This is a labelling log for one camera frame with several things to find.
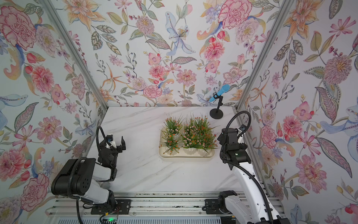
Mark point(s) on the potted plant orange flowers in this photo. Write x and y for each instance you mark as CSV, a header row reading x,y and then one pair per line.
x,y
169,142

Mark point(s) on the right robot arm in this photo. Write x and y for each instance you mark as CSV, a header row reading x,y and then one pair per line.
x,y
260,210

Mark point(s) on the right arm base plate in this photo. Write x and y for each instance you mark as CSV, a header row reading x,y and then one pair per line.
x,y
213,207

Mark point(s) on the blue microphone on black stand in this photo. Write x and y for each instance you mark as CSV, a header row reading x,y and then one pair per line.
x,y
217,113

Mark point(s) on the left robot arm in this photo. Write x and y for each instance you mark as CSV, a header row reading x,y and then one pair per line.
x,y
80,179

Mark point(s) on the aluminium mounting rail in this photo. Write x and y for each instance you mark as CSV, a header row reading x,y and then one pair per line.
x,y
154,204

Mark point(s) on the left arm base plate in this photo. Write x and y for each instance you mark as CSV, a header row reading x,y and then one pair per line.
x,y
120,207

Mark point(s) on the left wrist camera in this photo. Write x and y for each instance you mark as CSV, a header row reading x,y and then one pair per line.
x,y
110,143

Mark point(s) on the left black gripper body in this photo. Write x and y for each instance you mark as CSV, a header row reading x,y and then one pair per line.
x,y
114,154

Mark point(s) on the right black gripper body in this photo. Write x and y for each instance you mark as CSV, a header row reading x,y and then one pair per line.
x,y
242,150

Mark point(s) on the cream storage tray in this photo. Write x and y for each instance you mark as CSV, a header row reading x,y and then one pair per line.
x,y
183,154

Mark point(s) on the potted plant red flowers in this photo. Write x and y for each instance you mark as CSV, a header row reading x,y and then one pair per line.
x,y
204,137

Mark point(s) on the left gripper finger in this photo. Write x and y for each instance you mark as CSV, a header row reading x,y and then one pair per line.
x,y
101,146
122,146

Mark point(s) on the potted plant pink flowers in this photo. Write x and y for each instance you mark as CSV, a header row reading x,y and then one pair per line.
x,y
173,126

